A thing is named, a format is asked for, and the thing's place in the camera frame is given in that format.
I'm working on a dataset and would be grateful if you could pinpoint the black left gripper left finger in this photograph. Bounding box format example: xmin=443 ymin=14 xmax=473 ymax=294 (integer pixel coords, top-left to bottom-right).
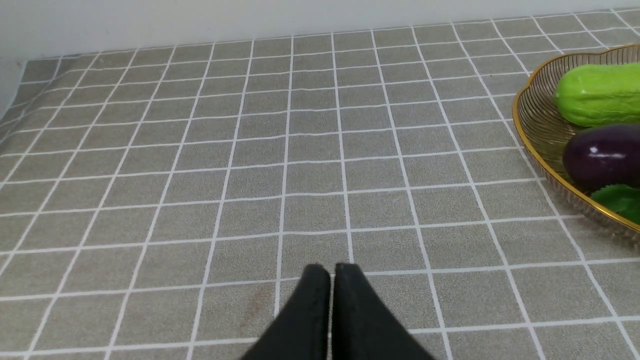
xmin=241 ymin=264 xmax=331 ymax=360

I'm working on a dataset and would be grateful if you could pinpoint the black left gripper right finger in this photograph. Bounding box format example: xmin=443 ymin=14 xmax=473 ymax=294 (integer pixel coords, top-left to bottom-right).
xmin=331 ymin=263 xmax=434 ymax=360

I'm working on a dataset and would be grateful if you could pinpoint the green toy cucumber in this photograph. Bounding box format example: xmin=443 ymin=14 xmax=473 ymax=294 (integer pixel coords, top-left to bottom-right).
xmin=553 ymin=63 xmax=640 ymax=128

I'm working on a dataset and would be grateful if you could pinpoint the grey checkered tablecloth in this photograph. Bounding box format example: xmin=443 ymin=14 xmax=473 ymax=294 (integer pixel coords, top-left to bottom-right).
xmin=0 ymin=7 xmax=639 ymax=360

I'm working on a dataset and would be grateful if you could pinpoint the gold-rimmed ribbed glass bowl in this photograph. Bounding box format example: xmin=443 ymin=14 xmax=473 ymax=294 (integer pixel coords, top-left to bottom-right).
xmin=512 ymin=43 xmax=640 ymax=247

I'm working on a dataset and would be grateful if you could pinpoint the orange toy carrot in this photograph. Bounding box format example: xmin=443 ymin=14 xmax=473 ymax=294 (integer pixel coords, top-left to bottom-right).
xmin=590 ymin=184 xmax=640 ymax=224

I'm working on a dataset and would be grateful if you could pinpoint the purple toy eggplant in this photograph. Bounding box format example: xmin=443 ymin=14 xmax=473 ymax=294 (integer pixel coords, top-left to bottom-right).
xmin=562 ymin=123 xmax=640 ymax=192

